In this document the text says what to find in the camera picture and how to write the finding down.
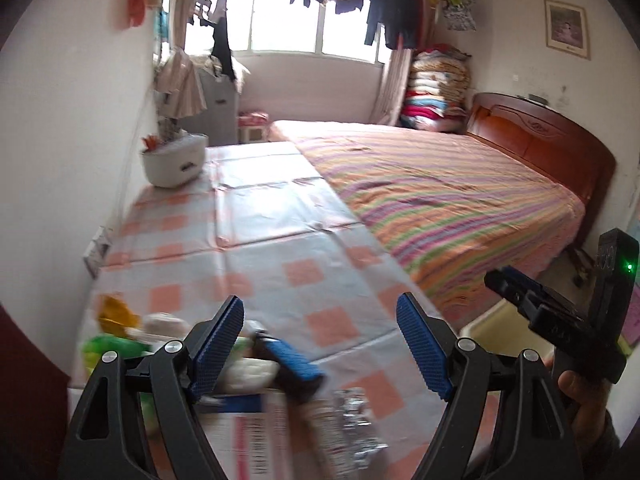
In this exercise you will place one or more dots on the pink stool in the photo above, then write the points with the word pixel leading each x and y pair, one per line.
pixel 252 124

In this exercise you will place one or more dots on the pale yellow bin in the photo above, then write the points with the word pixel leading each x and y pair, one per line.
pixel 480 332

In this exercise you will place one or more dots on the wall socket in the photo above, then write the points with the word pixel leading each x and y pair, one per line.
pixel 95 252

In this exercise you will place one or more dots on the person's right forearm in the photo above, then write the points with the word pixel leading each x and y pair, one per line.
pixel 606 450

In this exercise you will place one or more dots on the striped curtain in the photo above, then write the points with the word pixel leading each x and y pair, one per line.
pixel 395 85

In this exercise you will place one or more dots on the white round pen holder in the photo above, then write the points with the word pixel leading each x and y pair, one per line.
pixel 172 160

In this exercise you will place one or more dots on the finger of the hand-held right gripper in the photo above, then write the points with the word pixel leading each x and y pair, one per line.
pixel 520 292

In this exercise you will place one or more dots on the stack of folded quilts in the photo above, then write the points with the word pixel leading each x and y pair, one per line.
pixel 435 85

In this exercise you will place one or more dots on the grey cabinet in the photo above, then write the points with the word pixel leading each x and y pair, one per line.
pixel 217 105

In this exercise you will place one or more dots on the white box with pink label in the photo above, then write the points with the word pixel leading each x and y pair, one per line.
pixel 245 435

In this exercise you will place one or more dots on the blue and black object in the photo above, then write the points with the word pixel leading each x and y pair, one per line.
pixel 295 367

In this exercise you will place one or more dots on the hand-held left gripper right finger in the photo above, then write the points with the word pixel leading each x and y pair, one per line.
pixel 422 350

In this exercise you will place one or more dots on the framed wall picture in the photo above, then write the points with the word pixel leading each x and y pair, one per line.
pixel 566 29

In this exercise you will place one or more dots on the white tube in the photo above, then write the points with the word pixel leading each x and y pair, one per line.
pixel 325 427

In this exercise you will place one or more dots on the green wrapper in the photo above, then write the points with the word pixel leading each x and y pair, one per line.
pixel 105 352

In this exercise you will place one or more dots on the person's right hand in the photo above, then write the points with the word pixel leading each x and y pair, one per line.
pixel 580 405

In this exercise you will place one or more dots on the silver foil wrapper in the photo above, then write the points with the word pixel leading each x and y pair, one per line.
pixel 357 420

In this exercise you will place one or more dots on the black hanging garment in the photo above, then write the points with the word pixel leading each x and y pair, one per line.
pixel 222 45

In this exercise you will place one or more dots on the white tissue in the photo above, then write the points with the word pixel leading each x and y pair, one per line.
pixel 250 372

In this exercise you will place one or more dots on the window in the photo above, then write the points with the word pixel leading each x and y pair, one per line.
pixel 295 20

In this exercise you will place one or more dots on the yellow wrapper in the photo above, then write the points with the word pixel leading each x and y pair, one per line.
pixel 116 311

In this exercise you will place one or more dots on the bed with striped sheet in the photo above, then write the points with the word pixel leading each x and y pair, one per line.
pixel 440 195

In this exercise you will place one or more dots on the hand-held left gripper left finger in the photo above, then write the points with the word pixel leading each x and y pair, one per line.
pixel 217 350

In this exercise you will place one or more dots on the wooden headboard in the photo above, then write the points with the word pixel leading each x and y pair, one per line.
pixel 545 135

